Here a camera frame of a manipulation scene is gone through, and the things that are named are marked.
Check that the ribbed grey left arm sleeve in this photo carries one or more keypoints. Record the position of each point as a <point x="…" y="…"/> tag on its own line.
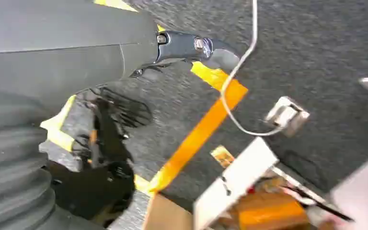
<point x="12" y="165"/>

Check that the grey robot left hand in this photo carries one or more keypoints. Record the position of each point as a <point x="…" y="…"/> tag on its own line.
<point x="60" y="47"/>

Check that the brown cardboard box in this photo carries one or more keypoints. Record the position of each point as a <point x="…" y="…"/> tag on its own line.
<point x="166" y="216"/>

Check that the small yellow printed label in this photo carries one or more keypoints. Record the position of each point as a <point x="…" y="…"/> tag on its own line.
<point x="222" y="156"/>

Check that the long orange tape strip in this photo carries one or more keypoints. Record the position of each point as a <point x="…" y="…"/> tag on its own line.
<point x="203" y="127"/>

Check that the white power adapter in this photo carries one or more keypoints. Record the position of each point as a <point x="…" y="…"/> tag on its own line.
<point x="287" y="116"/>

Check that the thin black rod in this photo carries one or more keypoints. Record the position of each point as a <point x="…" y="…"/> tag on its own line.
<point x="320" y="204"/>

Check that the orange box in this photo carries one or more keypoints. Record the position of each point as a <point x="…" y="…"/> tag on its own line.
<point x="269" y="214"/>

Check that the pale pink flat panel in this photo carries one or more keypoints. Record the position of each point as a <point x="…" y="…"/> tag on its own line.
<point x="365" y="193"/>

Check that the yellow floor tape strip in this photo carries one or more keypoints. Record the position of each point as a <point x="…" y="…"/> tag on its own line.
<point x="58" y="130"/>

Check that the white flat board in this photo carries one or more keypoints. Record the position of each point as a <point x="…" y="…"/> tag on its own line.
<point x="234" y="187"/>

